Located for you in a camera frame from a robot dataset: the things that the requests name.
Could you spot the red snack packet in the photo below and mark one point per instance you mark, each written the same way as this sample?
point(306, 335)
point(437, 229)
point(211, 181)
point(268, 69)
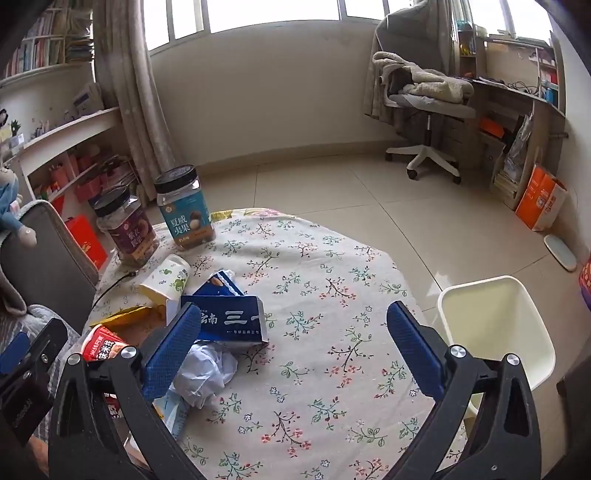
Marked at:
point(101, 344)

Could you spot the wooden desk with shelves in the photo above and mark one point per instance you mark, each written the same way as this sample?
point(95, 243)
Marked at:
point(503, 106)

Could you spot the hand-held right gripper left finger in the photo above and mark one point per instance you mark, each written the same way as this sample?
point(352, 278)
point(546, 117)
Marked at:
point(170, 357)

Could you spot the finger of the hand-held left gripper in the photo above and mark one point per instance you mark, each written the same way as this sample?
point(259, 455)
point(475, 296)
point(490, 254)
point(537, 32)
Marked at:
point(14, 354)

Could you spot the grey office chair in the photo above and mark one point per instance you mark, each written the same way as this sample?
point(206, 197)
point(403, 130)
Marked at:
point(429, 108)

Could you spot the white tissue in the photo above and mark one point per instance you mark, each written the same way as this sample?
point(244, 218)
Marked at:
point(205, 371)

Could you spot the white paper cup green print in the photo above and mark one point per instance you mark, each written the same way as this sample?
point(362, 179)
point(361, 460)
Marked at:
point(166, 279)

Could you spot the teal label nut jar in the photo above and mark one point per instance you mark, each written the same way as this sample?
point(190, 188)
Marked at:
point(187, 217)

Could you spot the grey striped cushion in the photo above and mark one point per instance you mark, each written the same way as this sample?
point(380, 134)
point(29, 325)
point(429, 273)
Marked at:
point(23, 325)

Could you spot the red patterned bag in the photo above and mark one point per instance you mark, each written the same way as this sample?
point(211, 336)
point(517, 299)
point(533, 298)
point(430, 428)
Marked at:
point(586, 286)

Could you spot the white plastic bin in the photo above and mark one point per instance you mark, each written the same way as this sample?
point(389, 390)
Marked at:
point(498, 332)

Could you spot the purple label nut jar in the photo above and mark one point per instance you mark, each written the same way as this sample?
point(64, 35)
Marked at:
point(129, 230)

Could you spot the grey armchair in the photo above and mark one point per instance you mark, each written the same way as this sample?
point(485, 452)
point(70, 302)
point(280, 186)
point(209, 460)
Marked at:
point(51, 263)

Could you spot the light blue plastic wrapper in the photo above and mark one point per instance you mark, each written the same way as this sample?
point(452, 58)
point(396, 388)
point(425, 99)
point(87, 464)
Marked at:
point(171, 415)

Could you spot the yellow snack wrapper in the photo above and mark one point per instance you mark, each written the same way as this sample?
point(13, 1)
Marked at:
point(124, 316)

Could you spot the small blue drink carton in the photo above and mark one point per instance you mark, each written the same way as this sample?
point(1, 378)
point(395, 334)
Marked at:
point(217, 285)

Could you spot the floral tablecloth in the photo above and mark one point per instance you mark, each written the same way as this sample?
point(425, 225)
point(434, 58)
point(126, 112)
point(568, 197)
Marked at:
point(323, 300)

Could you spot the orange white box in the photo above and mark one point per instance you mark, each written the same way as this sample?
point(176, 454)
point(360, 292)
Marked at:
point(540, 201)

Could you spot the grey blue plush toy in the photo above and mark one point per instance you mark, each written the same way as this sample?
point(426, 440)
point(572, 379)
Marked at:
point(7, 203)

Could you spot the window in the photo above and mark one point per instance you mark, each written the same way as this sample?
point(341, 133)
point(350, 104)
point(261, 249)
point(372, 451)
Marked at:
point(277, 14)

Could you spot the beige fleece blanket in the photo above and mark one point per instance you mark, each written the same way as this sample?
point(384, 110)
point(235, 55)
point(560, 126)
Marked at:
point(434, 83)

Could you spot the beige curtain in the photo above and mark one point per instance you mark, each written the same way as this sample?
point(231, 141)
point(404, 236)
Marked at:
point(438, 27)
point(134, 92)

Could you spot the white bookshelf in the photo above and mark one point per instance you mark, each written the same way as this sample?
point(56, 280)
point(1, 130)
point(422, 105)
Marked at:
point(60, 124)

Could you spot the white bathroom scale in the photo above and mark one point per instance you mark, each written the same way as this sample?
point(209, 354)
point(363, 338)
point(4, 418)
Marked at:
point(561, 253)

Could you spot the dark blue cardboard box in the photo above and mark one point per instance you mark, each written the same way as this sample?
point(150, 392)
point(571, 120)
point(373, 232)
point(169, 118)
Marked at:
point(235, 321)

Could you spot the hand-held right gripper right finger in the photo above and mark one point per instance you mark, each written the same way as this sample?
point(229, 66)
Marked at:
point(415, 353)

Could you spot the red gift box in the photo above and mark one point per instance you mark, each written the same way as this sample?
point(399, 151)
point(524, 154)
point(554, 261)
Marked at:
point(87, 242)

